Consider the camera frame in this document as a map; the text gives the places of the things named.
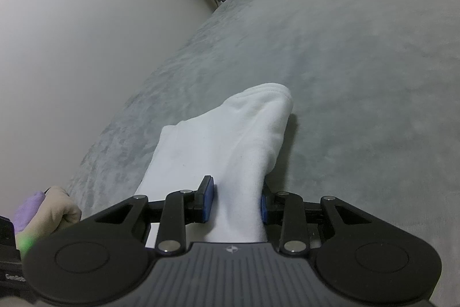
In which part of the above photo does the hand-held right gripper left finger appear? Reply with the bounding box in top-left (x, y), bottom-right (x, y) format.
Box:
top-left (94, 176), bottom-right (216, 255)

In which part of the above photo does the purple cloth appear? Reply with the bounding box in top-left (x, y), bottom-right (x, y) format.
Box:
top-left (13, 192), bottom-right (46, 233)

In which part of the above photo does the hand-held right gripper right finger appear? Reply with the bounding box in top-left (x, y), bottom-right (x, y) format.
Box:
top-left (260, 183), bottom-right (369, 255)

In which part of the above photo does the white printed sweatshirt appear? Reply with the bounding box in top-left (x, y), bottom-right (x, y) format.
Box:
top-left (134, 82), bottom-right (294, 244)

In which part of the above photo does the person's left hand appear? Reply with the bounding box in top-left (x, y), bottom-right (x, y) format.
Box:
top-left (22, 185), bottom-right (83, 250)

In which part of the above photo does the grey plush bed blanket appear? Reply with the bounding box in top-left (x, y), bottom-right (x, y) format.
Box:
top-left (65, 0), bottom-right (460, 307)

